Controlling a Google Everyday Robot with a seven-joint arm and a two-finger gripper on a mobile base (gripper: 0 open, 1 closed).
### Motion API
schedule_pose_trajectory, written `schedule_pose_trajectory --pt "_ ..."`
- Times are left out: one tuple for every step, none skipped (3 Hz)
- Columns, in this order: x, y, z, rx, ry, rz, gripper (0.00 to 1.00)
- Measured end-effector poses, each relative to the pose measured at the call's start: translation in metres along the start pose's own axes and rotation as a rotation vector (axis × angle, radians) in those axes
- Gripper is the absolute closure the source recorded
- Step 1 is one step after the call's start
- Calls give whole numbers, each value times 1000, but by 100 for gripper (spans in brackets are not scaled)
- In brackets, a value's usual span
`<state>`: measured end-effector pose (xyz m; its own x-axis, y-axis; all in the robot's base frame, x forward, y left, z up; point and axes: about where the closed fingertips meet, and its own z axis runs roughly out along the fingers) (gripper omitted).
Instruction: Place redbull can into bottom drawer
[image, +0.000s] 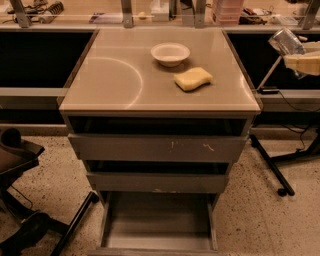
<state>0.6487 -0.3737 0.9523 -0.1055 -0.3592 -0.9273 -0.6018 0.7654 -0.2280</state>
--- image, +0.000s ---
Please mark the grey top drawer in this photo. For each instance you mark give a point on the grey top drawer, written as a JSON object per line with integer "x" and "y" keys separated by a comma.
{"x": 157, "y": 148}

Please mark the grey middle drawer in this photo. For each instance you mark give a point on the grey middle drawer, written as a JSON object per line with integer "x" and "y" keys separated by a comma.
{"x": 157, "y": 183}

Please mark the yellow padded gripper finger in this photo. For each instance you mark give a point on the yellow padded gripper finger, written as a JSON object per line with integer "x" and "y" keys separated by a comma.
{"x": 312, "y": 46}
{"x": 308, "y": 63}

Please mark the silver redbull can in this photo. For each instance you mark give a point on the silver redbull can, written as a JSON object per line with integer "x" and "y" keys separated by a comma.
{"x": 285, "y": 42}

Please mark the white bowl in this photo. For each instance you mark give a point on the white bowl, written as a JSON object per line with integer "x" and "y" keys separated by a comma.
{"x": 170, "y": 54}

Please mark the grey drawer cabinet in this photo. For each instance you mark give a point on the grey drawer cabinet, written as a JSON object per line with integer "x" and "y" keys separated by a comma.
{"x": 120, "y": 89}

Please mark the yellow sponge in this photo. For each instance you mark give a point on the yellow sponge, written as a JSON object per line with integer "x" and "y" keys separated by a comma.
{"x": 192, "y": 78}

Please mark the pink stacked boxes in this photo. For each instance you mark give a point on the pink stacked boxes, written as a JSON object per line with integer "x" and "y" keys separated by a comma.
{"x": 226, "y": 12}

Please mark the grey open bottom drawer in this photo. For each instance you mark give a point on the grey open bottom drawer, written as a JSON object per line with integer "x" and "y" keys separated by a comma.
{"x": 156, "y": 224}

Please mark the white rod with black base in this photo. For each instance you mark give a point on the white rod with black base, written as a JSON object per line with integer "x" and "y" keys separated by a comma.
{"x": 266, "y": 90}

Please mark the black stand right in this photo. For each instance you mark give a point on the black stand right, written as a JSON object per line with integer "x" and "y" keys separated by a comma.
{"x": 312, "y": 151}

